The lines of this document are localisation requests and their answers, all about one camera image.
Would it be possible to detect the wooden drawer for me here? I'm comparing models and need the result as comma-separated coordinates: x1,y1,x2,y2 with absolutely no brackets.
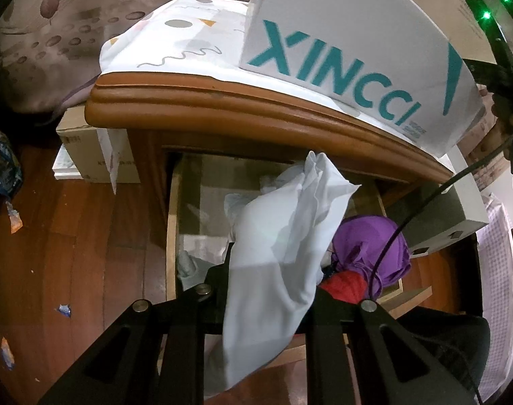
165,152,432,368

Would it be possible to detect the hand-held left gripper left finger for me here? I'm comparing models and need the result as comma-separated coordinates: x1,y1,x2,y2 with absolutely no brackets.
37,242,240,405

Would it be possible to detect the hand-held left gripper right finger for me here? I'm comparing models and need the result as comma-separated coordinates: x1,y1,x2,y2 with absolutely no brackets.
305,289,487,405

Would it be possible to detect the white checked cloth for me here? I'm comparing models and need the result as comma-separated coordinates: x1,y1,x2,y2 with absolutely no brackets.
478,196,513,401

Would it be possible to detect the wooden nightstand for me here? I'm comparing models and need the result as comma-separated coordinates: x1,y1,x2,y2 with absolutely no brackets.
84,72,455,300

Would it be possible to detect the white underwear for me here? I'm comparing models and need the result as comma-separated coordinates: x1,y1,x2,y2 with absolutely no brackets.
203,150,362,399

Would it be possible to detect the light blue garment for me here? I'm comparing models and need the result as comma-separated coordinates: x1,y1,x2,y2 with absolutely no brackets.
223,192,261,237

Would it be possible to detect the white shoe box teal print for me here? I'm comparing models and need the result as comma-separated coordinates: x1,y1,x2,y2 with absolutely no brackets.
238,0,487,159

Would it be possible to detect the white patterned cloth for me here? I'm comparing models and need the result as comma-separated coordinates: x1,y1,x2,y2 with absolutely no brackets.
98,0,451,197

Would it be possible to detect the grey sock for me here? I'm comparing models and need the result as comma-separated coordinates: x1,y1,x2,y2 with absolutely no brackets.
176,250,198,281

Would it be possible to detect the grey box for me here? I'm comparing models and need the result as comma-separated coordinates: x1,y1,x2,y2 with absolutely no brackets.
385,152,491,258

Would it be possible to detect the white drawer liner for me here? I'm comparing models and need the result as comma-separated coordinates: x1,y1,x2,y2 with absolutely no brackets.
178,233,232,268

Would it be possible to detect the beige cardboard box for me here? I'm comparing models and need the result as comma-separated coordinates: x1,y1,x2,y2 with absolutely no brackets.
379,0,499,64

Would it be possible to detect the purple garment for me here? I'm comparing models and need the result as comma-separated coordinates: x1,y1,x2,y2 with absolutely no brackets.
332,215,411,304

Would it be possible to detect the orange blue wrapper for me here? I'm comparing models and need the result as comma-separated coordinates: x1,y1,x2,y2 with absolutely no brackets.
1,336,16,370

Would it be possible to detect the dark blue bag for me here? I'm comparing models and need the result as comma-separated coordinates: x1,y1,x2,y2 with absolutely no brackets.
0,131,23,197

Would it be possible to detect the red garment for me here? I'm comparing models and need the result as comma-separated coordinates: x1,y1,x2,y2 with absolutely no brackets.
319,271,369,304

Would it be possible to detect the black cable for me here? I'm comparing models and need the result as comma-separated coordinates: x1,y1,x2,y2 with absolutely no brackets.
368,127,513,302

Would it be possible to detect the person's right hand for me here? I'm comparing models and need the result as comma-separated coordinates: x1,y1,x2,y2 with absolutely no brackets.
480,86,513,138

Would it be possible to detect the leaf patterned bedsheet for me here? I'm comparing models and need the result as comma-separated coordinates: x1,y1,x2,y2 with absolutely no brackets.
0,0,265,114

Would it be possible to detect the brown cardboard box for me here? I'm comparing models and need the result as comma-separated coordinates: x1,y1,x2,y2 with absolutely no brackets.
51,105,143,184

